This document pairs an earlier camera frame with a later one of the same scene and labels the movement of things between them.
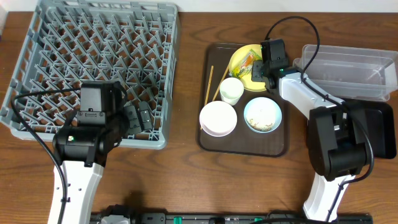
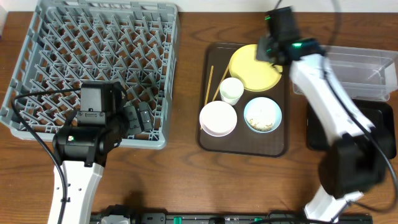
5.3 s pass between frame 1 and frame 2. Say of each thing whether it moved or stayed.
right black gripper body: moved
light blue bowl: stayed
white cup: stayed
